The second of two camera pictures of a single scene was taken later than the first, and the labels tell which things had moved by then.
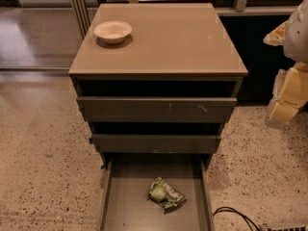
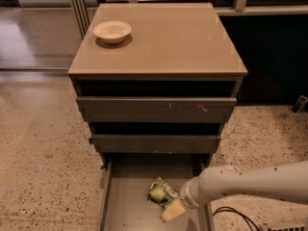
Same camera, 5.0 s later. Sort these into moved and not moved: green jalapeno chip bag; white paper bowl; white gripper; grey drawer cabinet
Moved: white gripper
Not moved: grey drawer cabinet; green jalapeno chip bag; white paper bowl
